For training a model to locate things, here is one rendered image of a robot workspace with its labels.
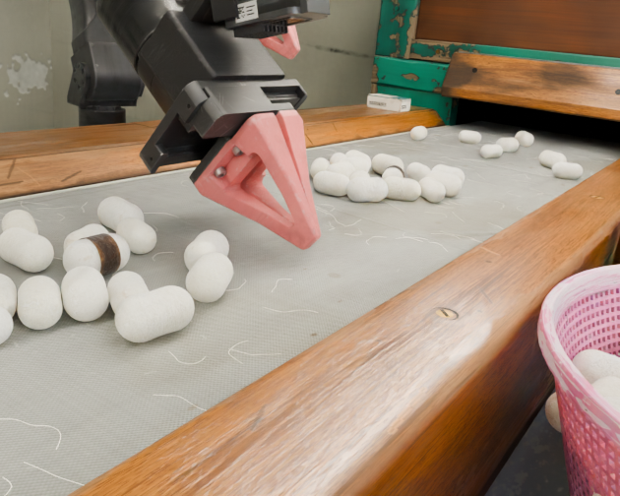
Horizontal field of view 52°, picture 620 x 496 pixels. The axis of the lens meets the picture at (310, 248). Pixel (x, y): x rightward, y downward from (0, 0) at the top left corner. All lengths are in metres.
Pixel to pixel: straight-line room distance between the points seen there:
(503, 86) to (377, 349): 0.82
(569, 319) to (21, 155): 0.39
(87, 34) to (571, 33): 0.69
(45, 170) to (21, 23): 2.33
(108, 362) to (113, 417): 0.04
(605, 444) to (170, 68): 0.29
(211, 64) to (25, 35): 2.49
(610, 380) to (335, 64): 1.84
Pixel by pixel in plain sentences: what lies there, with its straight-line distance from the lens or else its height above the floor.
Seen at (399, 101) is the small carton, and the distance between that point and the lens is 1.01.
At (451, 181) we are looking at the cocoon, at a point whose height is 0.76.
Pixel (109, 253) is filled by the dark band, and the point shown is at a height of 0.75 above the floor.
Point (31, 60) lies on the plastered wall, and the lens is 2.87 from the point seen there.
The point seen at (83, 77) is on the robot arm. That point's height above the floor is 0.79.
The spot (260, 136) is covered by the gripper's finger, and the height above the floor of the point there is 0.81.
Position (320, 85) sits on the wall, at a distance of 2.10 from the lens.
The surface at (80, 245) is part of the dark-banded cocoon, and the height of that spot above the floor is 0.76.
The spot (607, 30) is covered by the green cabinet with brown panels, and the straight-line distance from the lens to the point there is 1.06.
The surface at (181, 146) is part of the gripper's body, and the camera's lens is 0.40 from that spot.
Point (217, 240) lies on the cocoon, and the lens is 0.35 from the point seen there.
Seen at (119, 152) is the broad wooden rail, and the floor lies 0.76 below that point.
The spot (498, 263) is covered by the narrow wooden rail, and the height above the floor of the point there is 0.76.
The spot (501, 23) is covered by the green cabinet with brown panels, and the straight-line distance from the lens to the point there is 1.10.
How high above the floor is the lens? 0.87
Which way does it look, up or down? 19 degrees down
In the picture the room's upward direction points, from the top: 6 degrees clockwise
